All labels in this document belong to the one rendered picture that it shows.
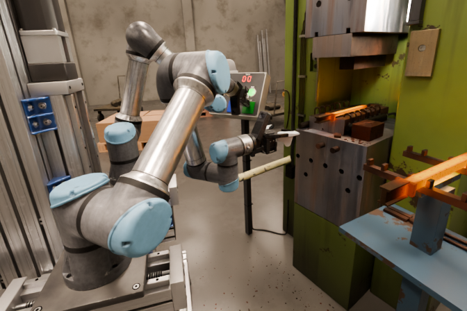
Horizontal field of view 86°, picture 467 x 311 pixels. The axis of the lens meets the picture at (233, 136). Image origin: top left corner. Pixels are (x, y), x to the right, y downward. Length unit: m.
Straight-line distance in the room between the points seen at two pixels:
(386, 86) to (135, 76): 1.33
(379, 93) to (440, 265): 1.00
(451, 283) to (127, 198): 0.84
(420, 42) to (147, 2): 8.71
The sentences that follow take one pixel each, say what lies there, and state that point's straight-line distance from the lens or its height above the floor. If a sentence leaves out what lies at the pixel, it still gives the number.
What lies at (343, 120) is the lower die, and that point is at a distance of 1.26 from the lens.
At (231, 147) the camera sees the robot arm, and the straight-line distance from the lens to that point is 0.86.
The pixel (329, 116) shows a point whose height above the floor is 1.00.
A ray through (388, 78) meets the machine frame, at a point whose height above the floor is 1.14.
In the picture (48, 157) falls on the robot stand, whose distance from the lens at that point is 0.86.
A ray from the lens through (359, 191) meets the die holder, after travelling 1.25.
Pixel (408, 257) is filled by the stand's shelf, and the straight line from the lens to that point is 0.98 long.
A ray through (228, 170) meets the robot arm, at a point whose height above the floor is 0.92.
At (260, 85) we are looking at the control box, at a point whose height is 1.13.
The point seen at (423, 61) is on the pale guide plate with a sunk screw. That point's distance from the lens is 1.24.
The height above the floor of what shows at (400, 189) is 0.96.
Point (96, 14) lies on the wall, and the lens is 9.55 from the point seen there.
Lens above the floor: 1.29
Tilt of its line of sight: 17 degrees down
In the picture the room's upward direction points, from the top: 3 degrees counter-clockwise
